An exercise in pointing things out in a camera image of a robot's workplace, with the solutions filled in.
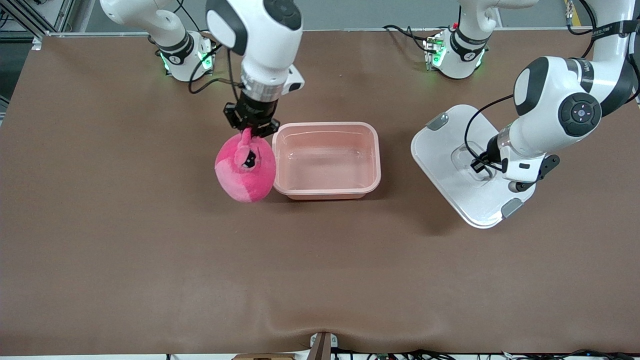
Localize white box lid grey clips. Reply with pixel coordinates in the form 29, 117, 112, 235
411, 104, 538, 230

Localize pink plush toy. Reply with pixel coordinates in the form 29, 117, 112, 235
214, 127, 277, 203

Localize pink plastic storage box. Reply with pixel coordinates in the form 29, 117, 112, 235
271, 121, 382, 201

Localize brown table mat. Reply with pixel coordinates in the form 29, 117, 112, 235
0, 29, 640, 357

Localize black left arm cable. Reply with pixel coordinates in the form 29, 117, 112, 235
464, 94, 516, 173

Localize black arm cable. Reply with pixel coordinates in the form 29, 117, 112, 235
464, 94, 516, 173
188, 44, 247, 101

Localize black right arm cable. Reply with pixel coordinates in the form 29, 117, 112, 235
188, 44, 247, 101

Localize silver table edge rail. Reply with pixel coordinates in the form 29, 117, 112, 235
32, 27, 601, 38

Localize black left base cables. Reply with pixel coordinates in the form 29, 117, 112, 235
382, 24, 431, 51

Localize aluminium frame post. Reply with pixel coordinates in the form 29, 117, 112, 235
0, 0, 77, 51

